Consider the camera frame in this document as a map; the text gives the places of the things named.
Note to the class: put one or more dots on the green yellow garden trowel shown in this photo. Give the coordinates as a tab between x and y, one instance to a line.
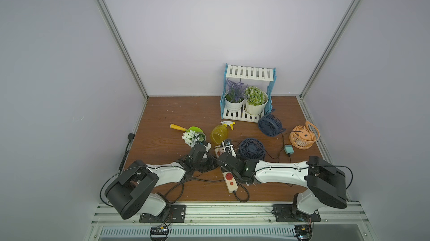
192	128

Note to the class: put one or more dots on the dark blue fan with handle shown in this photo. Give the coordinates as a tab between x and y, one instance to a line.
270	125

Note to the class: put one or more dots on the white flower beige pot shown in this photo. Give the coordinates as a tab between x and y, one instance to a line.
192	138

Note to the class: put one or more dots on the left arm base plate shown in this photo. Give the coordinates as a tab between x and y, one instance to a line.
170	214

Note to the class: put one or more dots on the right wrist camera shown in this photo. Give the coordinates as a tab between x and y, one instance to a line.
227	147

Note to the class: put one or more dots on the teal plug adapter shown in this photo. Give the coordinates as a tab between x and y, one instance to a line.
288	149

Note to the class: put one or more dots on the blue white plant shelf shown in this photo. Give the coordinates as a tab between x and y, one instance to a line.
263	78

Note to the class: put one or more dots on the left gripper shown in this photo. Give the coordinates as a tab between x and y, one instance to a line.
200	145

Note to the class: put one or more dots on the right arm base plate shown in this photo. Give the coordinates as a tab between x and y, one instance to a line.
286	213

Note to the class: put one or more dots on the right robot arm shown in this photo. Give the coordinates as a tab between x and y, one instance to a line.
325	184

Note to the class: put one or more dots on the yellow spray bottle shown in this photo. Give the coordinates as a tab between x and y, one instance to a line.
220	132

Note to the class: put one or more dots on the lavender plant white pot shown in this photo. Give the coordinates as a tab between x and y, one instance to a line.
235	95

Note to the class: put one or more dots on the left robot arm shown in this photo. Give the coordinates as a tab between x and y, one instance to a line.
130	192

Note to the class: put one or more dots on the green plant white pot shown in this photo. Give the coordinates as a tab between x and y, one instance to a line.
256	100

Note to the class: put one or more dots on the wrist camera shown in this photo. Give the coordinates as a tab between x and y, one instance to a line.
227	147
207	146

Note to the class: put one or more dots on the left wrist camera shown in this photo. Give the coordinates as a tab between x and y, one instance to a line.
207	146

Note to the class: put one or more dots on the orange desk fan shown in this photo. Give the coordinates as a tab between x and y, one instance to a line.
304	136

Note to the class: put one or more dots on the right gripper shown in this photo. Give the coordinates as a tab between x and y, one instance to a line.
223	155

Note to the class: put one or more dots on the beige power strip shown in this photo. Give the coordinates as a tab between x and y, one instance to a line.
230	181

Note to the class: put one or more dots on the dark blue round desk fan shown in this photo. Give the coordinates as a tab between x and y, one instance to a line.
251	149

